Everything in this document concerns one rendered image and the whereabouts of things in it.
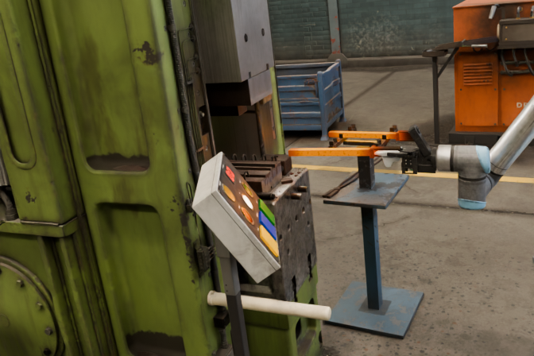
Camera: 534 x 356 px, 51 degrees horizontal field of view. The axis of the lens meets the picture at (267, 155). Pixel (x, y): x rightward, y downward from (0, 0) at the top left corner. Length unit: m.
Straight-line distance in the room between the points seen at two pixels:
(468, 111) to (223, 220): 4.29
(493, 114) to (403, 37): 4.48
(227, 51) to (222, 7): 0.14
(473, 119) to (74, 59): 4.19
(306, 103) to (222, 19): 4.05
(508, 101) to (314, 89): 1.85
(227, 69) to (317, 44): 8.36
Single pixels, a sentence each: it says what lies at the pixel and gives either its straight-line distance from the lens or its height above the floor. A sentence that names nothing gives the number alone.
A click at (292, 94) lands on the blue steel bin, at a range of 5.98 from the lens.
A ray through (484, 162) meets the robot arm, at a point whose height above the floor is 1.04.
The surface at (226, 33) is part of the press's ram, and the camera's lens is 1.95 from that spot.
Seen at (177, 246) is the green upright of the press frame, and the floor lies 0.86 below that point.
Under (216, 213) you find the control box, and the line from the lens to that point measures 1.46.
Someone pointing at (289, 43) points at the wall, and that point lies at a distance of 10.54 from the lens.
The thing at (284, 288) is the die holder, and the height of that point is 0.56.
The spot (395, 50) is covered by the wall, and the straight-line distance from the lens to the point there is 9.84.
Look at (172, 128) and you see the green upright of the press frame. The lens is 1.83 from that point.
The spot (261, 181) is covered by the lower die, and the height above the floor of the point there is 0.98.
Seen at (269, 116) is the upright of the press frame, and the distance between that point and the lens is 2.51.
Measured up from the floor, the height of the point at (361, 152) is 1.07.
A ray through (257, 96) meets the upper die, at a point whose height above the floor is 1.29.
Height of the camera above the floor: 1.70
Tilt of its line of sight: 17 degrees down
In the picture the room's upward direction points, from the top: 7 degrees counter-clockwise
